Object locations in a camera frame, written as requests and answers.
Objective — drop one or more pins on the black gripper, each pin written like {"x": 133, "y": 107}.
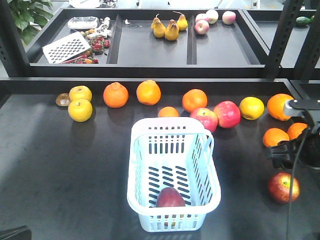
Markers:
{"x": 283, "y": 155}

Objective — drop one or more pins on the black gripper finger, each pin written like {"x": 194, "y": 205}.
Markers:
{"x": 18, "y": 233}

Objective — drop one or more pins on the red yellow apple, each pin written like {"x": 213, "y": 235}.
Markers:
{"x": 279, "y": 186}
{"x": 169, "y": 197}

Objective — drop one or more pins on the light blue plastic basket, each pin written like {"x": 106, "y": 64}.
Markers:
{"x": 172, "y": 152}

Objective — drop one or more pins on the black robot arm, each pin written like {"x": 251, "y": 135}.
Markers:
{"x": 292, "y": 108}

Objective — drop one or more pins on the orange behind apples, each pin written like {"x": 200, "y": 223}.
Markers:
{"x": 194, "y": 99}

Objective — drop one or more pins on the small orange left pair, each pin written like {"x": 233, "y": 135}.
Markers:
{"x": 273, "y": 136}

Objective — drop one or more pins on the small orange pair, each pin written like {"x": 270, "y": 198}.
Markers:
{"x": 273, "y": 136}
{"x": 296, "y": 129}

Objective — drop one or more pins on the small orange right pair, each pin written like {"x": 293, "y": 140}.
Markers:
{"x": 296, "y": 129}

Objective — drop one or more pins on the large orange with nipple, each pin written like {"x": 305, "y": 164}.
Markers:
{"x": 275, "y": 106}

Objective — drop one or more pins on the yellow orange citrus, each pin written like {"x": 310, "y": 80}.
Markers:
{"x": 251, "y": 108}

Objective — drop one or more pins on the red apple right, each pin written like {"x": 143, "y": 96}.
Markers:
{"x": 228, "y": 114}

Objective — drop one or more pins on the red apple left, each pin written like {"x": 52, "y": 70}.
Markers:
{"x": 207, "y": 117}

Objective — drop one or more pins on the dark green avocado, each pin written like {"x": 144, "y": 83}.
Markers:
{"x": 302, "y": 21}

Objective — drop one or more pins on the yellow apple front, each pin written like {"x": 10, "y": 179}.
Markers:
{"x": 80, "y": 110}

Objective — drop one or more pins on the black wooden produce stand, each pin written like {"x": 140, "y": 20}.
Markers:
{"x": 67, "y": 180}

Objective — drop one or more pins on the brown mushroom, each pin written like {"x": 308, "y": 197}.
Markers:
{"x": 63, "y": 100}

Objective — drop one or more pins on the pink apple upper tray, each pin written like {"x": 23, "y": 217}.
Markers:
{"x": 201, "y": 27}
{"x": 228, "y": 17}
{"x": 201, "y": 16}

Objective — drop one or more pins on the round orange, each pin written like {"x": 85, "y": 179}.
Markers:
{"x": 148, "y": 92}

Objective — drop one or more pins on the yellow apple rear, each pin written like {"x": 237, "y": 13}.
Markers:
{"x": 80, "y": 92}

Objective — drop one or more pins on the pink green peach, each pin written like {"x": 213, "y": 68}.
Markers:
{"x": 212, "y": 16}

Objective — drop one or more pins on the brown yellow pear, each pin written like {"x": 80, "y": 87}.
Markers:
{"x": 172, "y": 31}
{"x": 158, "y": 28}
{"x": 182, "y": 22}

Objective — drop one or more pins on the orange with knob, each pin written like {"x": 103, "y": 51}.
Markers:
{"x": 115, "y": 95}

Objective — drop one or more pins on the white perforated board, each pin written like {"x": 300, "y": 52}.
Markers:
{"x": 65, "y": 48}

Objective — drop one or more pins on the pile of small red fruits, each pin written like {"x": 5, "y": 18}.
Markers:
{"x": 98, "y": 45}

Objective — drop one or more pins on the potted green plant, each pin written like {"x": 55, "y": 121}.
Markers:
{"x": 30, "y": 16}

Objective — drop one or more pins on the white electronic device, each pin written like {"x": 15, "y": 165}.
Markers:
{"x": 84, "y": 22}

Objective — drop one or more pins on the white plastic fittings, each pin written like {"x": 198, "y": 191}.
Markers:
{"x": 103, "y": 30}

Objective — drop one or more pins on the black upright rack post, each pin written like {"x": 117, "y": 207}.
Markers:
{"x": 310, "y": 51}
{"x": 283, "y": 32}

